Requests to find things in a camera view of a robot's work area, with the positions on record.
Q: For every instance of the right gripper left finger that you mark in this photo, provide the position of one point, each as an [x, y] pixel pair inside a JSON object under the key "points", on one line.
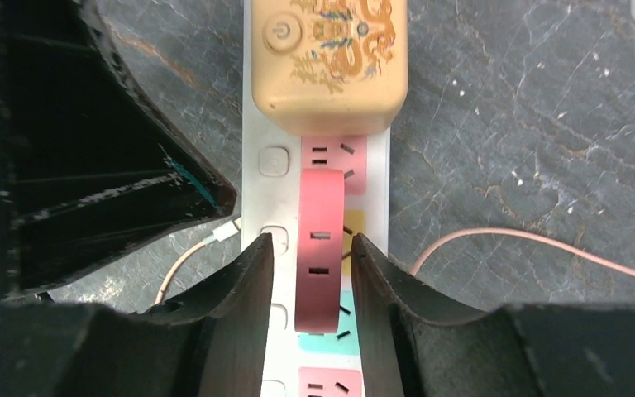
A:
{"points": [[208, 341]]}

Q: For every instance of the tan cube adapter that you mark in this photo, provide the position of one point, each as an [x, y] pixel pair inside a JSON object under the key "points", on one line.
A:
{"points": [[329, 68]]}

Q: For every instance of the large white power strip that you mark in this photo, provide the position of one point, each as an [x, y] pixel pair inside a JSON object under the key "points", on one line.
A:
{"points": [[271, 163]]}

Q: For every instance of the pink plug adapter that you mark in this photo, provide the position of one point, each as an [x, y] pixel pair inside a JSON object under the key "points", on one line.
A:
{"points": [[319, 250]]}

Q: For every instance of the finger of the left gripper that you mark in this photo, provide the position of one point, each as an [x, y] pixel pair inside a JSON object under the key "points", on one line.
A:
{"points": [[90, 168]]}

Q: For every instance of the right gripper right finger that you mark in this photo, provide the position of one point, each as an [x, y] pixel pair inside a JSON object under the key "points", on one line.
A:
{"points": [[415, 341]]}

